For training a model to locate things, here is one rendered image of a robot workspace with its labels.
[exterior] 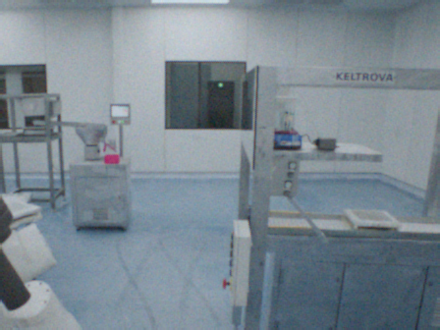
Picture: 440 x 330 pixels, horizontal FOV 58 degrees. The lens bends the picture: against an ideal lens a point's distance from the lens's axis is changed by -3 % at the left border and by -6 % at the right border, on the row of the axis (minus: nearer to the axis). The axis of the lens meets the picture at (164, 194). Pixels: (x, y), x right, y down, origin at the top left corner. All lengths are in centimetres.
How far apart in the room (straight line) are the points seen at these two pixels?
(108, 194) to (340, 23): 508
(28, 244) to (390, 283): 220
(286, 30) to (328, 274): 557
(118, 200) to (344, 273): 272
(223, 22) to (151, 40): 123
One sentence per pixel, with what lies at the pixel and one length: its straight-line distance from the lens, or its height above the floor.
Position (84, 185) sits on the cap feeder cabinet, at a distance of 446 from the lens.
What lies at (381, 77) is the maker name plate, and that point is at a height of 160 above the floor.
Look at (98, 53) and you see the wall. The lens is 719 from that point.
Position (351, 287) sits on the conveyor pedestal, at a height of 50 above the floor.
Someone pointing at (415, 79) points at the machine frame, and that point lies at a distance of 150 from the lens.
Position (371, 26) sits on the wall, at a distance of 798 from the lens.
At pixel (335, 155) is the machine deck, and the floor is 124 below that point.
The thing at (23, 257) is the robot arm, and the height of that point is 134.
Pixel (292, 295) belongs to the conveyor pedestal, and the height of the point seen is 43.
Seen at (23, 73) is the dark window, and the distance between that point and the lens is 749.
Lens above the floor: 155
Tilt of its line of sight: 15 degrees down
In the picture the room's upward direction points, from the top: straight up
